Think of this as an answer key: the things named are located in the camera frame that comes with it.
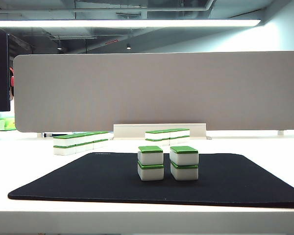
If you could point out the green-backed white mahjong tile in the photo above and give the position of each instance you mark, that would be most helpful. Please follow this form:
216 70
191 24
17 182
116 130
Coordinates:
105 136
154 136
154 143
97 145
63 142
180 140
183 157
63 151
186 139
186 133
80 149
97 137
173 141
166 142
185 173
80 140
105 144
89 139
89 147
180 133
150 157
173 134
150 173
166 135

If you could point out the grey fabric desk partition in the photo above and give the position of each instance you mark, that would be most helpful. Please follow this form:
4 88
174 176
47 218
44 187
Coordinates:
161 90

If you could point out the round ceiling spotlight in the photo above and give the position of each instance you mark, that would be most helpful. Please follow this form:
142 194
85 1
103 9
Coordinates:
59 48
128 47

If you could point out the red ceiling pipe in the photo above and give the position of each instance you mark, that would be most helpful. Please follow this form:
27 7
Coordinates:
112 41

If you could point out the black UGREEN desk mat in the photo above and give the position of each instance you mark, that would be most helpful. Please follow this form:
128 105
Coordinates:
88 181

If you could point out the long white linear ceiling lamp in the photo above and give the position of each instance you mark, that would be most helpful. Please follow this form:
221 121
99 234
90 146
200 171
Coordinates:
137 23

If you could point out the black marker pen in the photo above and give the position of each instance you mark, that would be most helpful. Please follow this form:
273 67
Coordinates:
49 134

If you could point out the white partition support foot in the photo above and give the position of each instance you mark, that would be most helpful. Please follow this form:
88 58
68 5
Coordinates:
39 134
280 133

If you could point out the light green box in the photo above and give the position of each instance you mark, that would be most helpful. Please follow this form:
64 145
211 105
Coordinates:
8 123

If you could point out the red background object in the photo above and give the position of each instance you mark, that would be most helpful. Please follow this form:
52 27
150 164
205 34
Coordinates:
12 79

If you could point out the beige metal partition bracket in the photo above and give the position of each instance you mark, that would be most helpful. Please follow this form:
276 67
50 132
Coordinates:
129 131

